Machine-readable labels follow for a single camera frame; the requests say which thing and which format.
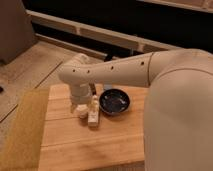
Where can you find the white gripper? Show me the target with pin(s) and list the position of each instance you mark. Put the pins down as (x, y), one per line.
(80, 95)

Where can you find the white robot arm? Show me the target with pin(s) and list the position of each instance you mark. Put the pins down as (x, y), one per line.
(178, 109)

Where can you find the white plastic cup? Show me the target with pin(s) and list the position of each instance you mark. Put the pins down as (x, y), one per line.
(82, 111)

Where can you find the blue grey sponge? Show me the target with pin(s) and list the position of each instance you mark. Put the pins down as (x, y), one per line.
(107, 87)

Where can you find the black bowl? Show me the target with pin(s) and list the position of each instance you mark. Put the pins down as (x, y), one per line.
(114, 101)

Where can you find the yellow green mat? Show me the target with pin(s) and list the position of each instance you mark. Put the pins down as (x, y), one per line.
(21, 150)

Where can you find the grey cabinet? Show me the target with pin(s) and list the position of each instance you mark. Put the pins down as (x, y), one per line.
(16, 32)

